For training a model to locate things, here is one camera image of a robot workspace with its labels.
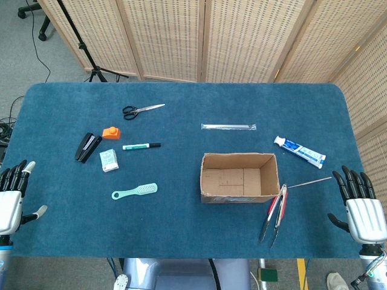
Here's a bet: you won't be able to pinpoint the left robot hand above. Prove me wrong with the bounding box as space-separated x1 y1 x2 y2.
0 159 48 236

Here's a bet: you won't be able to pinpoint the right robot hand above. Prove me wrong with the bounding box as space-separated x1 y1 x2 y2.
327 164 387 244

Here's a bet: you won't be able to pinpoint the mint green brush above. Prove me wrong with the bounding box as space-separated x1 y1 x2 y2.
111 182 158 201

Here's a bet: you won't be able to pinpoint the open cardboard box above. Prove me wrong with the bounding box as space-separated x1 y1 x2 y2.
200 152 281 204

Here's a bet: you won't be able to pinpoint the thin metal rod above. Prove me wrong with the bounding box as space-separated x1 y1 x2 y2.
287 176 333 189

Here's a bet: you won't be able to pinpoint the blue white toothpaste tube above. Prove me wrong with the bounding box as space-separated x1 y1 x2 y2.
273 135 327 169

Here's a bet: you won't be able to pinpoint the black stapler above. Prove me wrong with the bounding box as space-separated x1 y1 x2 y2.
74 132 103 165

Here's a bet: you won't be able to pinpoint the small green white carton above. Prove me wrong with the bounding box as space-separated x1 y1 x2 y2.
99 149 119 173

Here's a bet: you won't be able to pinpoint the green block on pole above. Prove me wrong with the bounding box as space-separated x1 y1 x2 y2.
257 258 278 290

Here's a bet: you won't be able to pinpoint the orange plastic block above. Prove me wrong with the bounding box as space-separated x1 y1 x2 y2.
102 126 122 141

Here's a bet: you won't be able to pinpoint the green white marker pen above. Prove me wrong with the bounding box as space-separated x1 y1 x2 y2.
122 142 161 151

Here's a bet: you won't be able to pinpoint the blue carpet table mat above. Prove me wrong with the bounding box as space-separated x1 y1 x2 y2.
0 82 376 260

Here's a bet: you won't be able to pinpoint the wrapped clear straw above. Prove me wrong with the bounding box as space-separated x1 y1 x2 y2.
201 122 258 132

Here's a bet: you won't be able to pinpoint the black tripod stand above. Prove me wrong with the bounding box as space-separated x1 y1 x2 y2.
56 0 129 83

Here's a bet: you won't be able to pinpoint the blue grey robot torso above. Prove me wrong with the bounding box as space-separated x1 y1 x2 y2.
112 257 252 290

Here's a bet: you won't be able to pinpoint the black office chair base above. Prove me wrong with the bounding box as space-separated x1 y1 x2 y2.
17 0 51 42

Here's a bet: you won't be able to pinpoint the woven folding screen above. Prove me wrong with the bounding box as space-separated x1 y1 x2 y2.
37 0 387 212

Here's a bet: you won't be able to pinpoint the black cable bundle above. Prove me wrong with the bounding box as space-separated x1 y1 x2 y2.
0 95 25 158

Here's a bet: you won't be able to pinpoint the red handled metal tongs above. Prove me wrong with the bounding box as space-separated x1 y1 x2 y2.
258 183 289 250

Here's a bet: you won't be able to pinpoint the black handled scissors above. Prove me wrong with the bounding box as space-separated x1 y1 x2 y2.
122 103 166 121

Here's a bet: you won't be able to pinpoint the black floor cable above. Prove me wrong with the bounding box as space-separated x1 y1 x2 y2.
30 0 52 84

